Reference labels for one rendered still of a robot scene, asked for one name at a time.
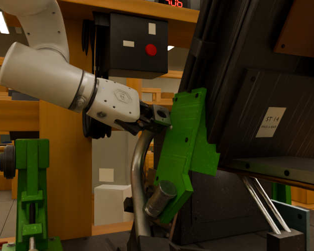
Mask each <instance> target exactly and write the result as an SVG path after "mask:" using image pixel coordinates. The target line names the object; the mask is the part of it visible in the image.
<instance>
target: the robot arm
mask: <svg viewBox="0 0 314 251"><path fill-rule="evenodd" d="M0 9H1V10H3V11H4V12H6V13H8V14H11V15H15V16H16V17H17V18H18V20H19V22H20V24H21V26H22V28H23V30H24V33H25V35H26V38H27V41H28V44H29V47H28V46H26V45H23V44H21V43H19V42H15V43H13V44H12V45H11V47H10V48H9V50H8V52H7V54H6V56H5V58H4V61H3V63H2V66H1V69H0V85H2V86H4V87H7V88H10V89H13V90H16V91H18V92H21V93H24V94H27V95H29V96H32V97H35V98H38V99H41V100H43V101H46V102H49V103H52V104H55V105H57V106H60V107H63V108H66V109H68V110H71V111H74V112H77V113H81V112H83V113H86V114H87V115H89V116H90V117H92V118H94V119H96V120H98V121H100V122H102V123H104V124H107V125H109V126H111V127H114V128H117V129H120V130H123V131H128V132H130V133H131V134H132V135H134V136H136V135H137V134H138V133H139V132H140V131H144V130H148V131H151V132H153V133H156V134H160V133H161V132H162V131H163V129H164V128H165V127H166V126H165V125H161V124H158V123H155V122H154V119H153V118H152V116H153V111H152V107H149V105H148V104H147V103H144V102H143V101H142V100H141V99H139V94H138V92H137V91H136V90H135V89H132V88H130V87H127V86H125V85H122V84H119V83H116V82H113V81H110V80H107V79H102V78H95V75H94V74H91V73H89V72H87V71H84V70H82V69H80V68H77V67H75V66H73V65H70V64H69V60H70V55H69V47H68V41H67V36H66V30H65V25H64V21H63V17H62V13H61V10H60V7H59V5H58V3H57V1H56V0H0ZM142 115H143V116H142ZM138 120H140V121H141V122H140V123H137V121H138Z"/></svg>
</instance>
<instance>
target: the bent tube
mask: <svg viewBox="0 0 314 251"><path fill-rule="evenodd" d="M152 111H153V116H152V118H153V119H154V122H155V123H158V124H161V125H165V126H171V120H170V116H169V111H168V108H165V107H162V106H159V105H156V104H152ZM155 135H156V133H153V132H151V131H148V130H144V131H143V132H142V134H141V135H140V137H139V140H138V142H137V145H136V147H135V151H134V154H133V158H132V164H131V189H132V199H133V209H134V219H135V229H136V239H137V238H138V236H139V235H142V236H150V237H151V236H152V234H151V227H150V220H149V219H148V218H147V217H146V216H145V215H144V214H143V210H142V208H143V205H144V204H145V202H146V201H147V199H146V192H145V185H144V177H143V170H144V162H145V157H146V154H147V150H148V148H149V145H150V143H151V141H152V140H153V138H154V137H155ZM137 244H138V239H137Z"/></svg>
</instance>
